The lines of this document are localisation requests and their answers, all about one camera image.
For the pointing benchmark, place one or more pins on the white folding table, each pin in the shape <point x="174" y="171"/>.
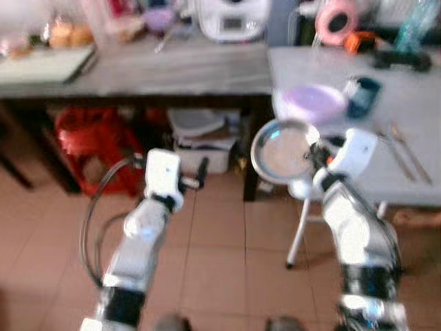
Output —
<point x="406" y="103"/>

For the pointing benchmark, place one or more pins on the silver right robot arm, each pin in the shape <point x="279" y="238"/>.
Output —
<point x="362" y="234"/>

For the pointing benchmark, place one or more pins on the small purple bowl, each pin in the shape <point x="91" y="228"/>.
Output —
<point x="160" y="19"/>

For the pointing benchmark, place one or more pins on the pink round appliance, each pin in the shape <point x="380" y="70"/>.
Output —
<point x="327" y="24"/>

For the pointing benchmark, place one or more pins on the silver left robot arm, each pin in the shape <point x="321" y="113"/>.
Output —
<point x="138" y="241"/>

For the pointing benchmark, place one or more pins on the teal transparent bottle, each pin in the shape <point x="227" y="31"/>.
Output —
<point x="417" y="24"/>

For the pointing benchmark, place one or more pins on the grey long table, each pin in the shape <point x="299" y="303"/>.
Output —
<point x="179" y="72"/>

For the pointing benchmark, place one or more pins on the small orange object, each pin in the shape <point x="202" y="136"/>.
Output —
<point x="360" y="43"/>

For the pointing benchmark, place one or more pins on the metal fork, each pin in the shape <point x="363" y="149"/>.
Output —
<point x="396" y="155"/>

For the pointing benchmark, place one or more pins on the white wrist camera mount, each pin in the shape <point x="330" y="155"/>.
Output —
<point x="162" y="172"/>
<point x="355" y="152"/>

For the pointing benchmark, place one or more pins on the white kitchen appliance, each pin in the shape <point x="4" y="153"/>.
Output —
<point x="231" y="21"/>

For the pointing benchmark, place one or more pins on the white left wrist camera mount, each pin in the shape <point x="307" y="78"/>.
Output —
<point x="162" y="172"/>

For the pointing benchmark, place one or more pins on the robot leg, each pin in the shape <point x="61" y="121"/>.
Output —
<point x="172" y="323"/>
<point x="286" y="325"/>

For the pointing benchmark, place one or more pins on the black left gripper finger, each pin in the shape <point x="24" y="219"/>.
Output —
<point x="202" y="169"/>

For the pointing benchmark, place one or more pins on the round metal plate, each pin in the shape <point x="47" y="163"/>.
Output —
<point x="282" y="152"/>

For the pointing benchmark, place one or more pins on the robot right leg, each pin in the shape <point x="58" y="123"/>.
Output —
<point x="286" y="325"/>

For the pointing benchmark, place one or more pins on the white lidded storage box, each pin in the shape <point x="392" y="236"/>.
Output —
<point x="200" y="138"/>

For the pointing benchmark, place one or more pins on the bag of bread buns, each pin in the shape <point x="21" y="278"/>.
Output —
<point x="69" y="34"/>

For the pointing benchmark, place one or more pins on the flat black object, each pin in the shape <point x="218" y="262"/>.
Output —
<point x="403" y="61"/>

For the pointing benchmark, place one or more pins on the pale green cutting board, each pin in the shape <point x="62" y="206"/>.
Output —
<point x="41" y="65"/>

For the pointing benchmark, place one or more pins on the dark teal cup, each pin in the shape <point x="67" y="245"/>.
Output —
<point x="364" y="96"/>

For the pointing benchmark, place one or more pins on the red plastic basket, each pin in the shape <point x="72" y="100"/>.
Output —
<point x="93" y="148"/>

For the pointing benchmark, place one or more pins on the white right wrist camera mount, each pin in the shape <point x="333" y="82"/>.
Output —
<point x="355" y="152"/>

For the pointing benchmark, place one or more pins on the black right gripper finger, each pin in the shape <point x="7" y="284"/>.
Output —
<point x="313" y="147"/>

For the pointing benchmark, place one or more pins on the large purple plastic bowl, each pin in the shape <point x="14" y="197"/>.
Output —
<point x="310" y="103"/>

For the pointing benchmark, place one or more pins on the robot left leg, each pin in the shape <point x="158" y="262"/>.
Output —
<point x="172" y="323"/>

